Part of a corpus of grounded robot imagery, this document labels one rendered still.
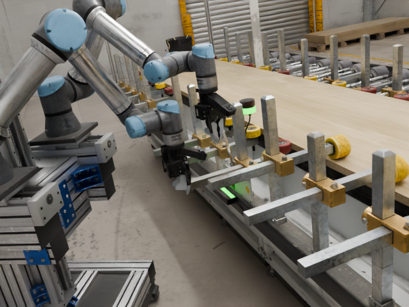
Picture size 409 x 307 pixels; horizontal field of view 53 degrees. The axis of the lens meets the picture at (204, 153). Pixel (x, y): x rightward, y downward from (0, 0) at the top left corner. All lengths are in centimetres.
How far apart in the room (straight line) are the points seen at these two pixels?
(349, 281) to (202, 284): 128
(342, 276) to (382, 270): 20
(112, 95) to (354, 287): 97
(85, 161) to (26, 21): 760
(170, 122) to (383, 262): 79
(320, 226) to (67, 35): 92
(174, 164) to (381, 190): 75
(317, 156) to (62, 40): 78
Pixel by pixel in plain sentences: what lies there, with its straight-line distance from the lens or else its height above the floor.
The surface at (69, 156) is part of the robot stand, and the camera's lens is 186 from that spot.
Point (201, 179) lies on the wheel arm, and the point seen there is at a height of 86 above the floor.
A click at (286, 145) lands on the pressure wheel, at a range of 167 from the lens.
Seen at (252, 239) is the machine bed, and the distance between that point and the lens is 245.
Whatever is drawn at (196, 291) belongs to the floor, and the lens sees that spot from 240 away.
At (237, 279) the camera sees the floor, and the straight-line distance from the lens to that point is 244.
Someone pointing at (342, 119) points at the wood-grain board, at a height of 90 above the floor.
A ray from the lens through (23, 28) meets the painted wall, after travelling 932.
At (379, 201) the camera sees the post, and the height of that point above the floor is 101.
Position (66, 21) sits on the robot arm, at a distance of 128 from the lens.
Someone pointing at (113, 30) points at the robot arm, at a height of 144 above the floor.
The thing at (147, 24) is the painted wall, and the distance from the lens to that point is 950.
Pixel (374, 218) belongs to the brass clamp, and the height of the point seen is 97.
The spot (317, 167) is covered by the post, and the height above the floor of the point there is 101.
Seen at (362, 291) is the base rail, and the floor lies 70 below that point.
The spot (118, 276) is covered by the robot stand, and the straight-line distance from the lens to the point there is 230.
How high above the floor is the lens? 152
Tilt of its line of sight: 21 degrees down
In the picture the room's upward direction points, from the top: 9 degrees counter-clockwise
